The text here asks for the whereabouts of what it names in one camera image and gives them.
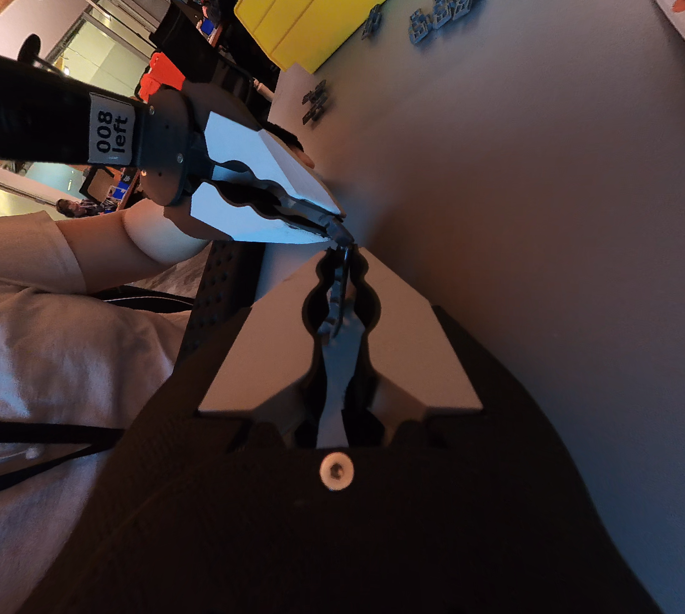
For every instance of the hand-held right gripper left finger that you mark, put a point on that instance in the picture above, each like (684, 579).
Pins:
(257, 357)

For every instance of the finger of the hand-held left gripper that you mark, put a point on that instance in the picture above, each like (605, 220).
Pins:
(257, 154)
(241, 223)

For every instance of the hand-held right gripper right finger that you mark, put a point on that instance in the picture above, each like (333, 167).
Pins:
(423, 357)

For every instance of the single grey track link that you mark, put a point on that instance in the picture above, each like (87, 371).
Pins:
(340, 233)
(337, 298)

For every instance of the person's left forearm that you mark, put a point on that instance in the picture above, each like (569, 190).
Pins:
(117, 244)

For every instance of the grey desk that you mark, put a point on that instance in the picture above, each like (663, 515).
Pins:
(535, 196)

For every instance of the black perforated chair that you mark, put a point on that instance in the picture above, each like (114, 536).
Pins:
(225, 277)

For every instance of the orange plastic object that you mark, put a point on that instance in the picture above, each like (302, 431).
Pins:
(158, 73)

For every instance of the black ceiling pole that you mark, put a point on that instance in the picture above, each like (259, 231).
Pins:
(29, 46)

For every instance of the scattered loose track links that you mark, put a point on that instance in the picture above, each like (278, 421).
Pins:
(441, 14)

